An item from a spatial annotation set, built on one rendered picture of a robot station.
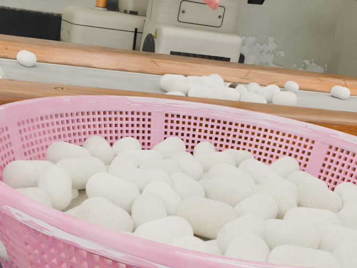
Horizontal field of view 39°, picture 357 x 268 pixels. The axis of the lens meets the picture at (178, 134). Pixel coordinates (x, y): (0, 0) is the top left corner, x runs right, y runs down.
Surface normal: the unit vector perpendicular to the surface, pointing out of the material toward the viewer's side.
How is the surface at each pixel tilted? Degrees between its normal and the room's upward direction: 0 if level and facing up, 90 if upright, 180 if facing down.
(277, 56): 90
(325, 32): 90
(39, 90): 0
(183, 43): 98
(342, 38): 90
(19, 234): 108
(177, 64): 45
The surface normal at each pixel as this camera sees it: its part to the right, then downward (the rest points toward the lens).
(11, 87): 0.15, -0.96
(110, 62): 0.29, -0.49
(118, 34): 0.36, 0.27
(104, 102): 0.65, 0.00
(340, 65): -0.92, -0.05
